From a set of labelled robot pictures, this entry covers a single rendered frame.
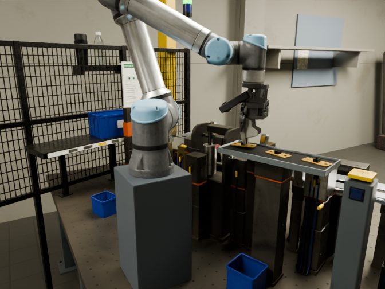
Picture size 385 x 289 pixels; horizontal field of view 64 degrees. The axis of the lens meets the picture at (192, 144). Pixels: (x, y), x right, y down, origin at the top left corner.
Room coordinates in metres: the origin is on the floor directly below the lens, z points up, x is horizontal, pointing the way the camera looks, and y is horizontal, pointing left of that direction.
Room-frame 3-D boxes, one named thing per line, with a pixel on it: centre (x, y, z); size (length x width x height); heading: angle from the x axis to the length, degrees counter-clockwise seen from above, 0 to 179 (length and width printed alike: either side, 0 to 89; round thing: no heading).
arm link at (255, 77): (1.05, -0.20, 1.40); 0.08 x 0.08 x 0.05
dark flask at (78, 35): (1.93, 0.67, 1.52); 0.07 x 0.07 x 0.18
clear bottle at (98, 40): (2.02, 0.59, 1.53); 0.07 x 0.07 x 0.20
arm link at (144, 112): (0.99, 0.14, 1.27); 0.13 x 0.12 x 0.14; 169
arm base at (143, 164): (0.98, 0.14, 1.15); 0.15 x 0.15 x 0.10
